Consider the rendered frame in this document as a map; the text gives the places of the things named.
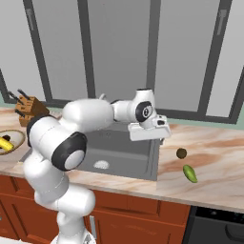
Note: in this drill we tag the dark-framed window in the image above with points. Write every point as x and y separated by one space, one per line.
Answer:
127 54

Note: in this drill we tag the grey kitchen sink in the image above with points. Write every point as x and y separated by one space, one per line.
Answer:
127 152

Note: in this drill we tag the black dishwasher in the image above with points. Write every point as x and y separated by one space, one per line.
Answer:
214 227

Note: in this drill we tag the small dark item in bowl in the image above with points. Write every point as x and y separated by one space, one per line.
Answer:
6 137

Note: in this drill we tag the wooden knife block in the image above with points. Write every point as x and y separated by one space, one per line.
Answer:
30 109

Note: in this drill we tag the brown kiwi fruit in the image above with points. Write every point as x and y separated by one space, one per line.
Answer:
181 153

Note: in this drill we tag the red-brown drawer front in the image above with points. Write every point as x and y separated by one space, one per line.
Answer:
139 203

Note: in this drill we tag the beige round bowl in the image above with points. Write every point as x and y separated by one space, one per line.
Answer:
14 141

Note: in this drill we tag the red-brown cupboard door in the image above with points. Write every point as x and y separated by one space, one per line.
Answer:
136 230

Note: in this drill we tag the green cucumber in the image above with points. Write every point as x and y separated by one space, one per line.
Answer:
190 173

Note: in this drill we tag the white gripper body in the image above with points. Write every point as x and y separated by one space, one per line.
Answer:
149 132

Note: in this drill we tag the silver sink tap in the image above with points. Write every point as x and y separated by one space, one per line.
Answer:
102 96

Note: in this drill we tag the yellow banana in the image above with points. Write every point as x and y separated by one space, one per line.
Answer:
5 144

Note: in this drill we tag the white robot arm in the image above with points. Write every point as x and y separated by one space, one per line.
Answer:
79 116

